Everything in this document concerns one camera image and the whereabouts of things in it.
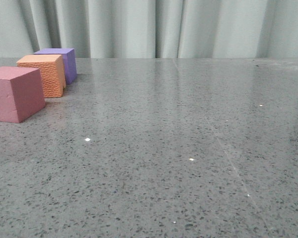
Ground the orange foam cube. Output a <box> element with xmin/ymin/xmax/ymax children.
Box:
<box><xmin>16</xmin><ymin>54</ymin><xmax>66</xmax><ymax>98</ymax></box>

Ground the purple foam cube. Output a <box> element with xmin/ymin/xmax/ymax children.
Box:
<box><xmin>34</xmin><ymin>48</ymin><xmax>77</xmax><ymax>85</ymax></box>

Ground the grey-green curtain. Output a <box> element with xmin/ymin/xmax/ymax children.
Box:
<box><xmin>0</xmin><ymin>0</ymin><xmax>298</xmax><ymax>58</ymax></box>

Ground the red foam cube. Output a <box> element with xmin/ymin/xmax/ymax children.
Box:
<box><xmin>0</xmin><ymin>66</ymin><xmax>45</xmax><ymax>123</ymax></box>

